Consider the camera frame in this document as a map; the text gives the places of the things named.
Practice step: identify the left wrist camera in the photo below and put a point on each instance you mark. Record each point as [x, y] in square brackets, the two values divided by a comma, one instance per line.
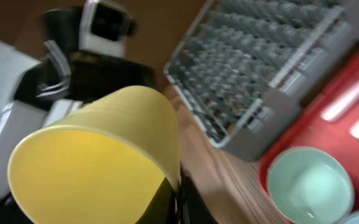
[104, 27]

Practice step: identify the grey dishwasher rack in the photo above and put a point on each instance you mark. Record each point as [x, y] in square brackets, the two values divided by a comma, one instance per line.
[244, 67]

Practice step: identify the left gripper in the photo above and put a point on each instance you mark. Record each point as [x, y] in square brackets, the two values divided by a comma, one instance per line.
[90, 80]

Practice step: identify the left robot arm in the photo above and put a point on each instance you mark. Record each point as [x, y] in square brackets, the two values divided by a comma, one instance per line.
[19, 119]

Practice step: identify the white plastic fork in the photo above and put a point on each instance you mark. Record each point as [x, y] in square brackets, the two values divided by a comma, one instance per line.
[341, 104]

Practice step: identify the green bowl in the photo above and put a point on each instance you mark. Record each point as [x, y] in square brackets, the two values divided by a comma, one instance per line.
[308, 185]

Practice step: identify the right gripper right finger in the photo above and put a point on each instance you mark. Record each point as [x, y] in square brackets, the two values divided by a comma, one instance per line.
[194, 209]

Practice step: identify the yellow plastic cup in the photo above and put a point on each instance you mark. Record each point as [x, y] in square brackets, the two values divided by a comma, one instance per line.
[100, 164]

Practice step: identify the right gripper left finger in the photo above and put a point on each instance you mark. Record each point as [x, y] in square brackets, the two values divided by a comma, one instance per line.
[161, 209]

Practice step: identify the red plastic tray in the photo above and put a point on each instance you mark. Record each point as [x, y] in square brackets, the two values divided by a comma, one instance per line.
[311, 130]

